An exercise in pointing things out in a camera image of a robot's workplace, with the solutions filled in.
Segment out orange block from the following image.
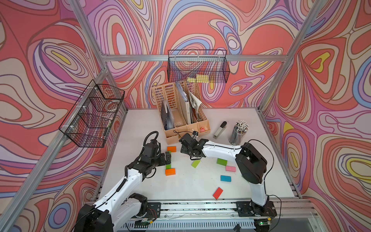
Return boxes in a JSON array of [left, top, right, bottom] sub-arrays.
[[167, 146, 177, 153], [165, 168, 176, 176]]

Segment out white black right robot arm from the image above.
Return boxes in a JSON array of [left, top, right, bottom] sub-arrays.
[[179, 134, 269, 207]]

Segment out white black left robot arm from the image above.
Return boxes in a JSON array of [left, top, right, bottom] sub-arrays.
[[72, 140, 167, 232]]

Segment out light green block centre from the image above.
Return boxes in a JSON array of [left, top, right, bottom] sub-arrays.
[[191, 160, 201, 168]]

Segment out grey stapler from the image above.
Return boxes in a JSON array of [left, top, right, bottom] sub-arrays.
[[213, 121, 227, 139]]

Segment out beige plastic file organizer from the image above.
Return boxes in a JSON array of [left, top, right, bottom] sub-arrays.
[[151, 82, 211, 145]]

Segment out pink block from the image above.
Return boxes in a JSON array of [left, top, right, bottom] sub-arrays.
[[226, 166, 236, 173]]

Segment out teal block lower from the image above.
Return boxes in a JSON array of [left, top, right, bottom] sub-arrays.
[[220, 175, 231, 182]]

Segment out red block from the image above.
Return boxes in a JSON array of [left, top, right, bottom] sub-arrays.
[[213, 187, 223, 200]]

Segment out yellow sticky notes pad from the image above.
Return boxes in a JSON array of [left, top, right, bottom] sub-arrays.
[[186, 74, 210, 83]]

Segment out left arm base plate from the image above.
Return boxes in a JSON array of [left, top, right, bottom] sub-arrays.
[[136, 202, 161, 219]]

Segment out black wire basket left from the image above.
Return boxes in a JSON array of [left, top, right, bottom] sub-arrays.
[[59, 80, 125, 148]]

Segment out black wire basket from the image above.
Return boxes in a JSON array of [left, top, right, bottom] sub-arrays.
[[167, 48, 230, 83], [59, 80, 125, 148]]

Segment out black wire basket back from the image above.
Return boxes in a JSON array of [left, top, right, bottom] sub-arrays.
[[167, 48, 230, 83]]

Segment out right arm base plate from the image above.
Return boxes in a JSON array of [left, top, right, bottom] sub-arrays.
[[235, 201, 277, 218]]

